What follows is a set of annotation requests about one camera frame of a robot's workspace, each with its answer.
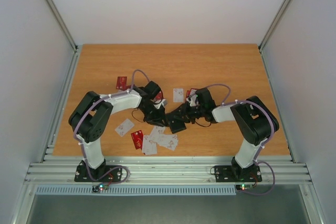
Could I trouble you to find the right frame post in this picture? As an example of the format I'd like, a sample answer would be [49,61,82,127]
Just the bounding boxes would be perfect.
[258,0,292,53]

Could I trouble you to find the white floral card pile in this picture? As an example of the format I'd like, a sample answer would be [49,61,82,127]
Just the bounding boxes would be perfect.
[142,126,165,155]

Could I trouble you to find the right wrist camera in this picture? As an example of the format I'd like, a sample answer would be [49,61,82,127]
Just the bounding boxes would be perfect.
[186,93,198,106]

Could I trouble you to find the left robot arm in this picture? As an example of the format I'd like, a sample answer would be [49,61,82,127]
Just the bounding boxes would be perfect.
[68,81,168,181]

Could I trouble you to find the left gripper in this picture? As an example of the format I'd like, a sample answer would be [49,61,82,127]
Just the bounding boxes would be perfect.
[140,103,168,127]

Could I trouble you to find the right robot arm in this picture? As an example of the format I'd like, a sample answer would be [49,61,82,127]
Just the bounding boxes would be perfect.
[166,88,279,182]

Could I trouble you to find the white floral cards near holder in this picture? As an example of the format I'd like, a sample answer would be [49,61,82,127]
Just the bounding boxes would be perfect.
[157,134,178,151]

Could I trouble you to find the right controller board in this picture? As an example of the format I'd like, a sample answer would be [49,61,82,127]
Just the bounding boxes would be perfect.
[236,183,257,191]

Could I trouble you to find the aluminium table edge rail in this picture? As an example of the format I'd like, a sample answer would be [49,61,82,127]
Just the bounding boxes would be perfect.
[25,155,312,185]

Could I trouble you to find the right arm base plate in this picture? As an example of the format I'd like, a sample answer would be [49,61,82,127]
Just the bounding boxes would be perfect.
[214,165,262,183]

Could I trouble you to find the white floral card front left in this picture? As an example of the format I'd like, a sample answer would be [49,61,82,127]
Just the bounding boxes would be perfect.
[115,119,134,137]

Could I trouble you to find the left frame post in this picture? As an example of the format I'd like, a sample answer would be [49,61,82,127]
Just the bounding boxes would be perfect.
[45,0,78,52]

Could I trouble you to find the black leather card holder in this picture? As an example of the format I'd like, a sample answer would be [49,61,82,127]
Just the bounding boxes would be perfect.
[166,113,186,134]

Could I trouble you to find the controller board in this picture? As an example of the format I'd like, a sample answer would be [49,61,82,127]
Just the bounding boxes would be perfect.
[236,183,257,191]
[92,184,109,193]

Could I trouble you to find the red card under pile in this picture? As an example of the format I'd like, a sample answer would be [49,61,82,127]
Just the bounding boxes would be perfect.
[131,130,143,150]

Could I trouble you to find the red card with white card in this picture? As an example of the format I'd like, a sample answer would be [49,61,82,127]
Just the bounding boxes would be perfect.
[186,89,197,98]

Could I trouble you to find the left controller board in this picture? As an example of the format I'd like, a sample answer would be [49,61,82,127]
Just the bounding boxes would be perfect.
[92,184,109,193]

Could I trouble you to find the red card far left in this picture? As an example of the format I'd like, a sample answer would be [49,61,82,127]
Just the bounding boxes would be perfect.
[116,76,127,91]

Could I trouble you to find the frame post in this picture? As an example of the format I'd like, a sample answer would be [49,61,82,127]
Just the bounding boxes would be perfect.
[258,0,292,53]
[45,0,78,52]

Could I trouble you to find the white floral card centre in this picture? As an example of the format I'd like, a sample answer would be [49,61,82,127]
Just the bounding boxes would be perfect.
[173,88,184,103]

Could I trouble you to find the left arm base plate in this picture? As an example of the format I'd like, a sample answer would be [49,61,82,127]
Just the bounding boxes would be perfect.
[74,164,126,183]

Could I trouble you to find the grey slotted cable duct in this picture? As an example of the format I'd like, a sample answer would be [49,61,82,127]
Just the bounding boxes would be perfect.
[35,185,236,196]

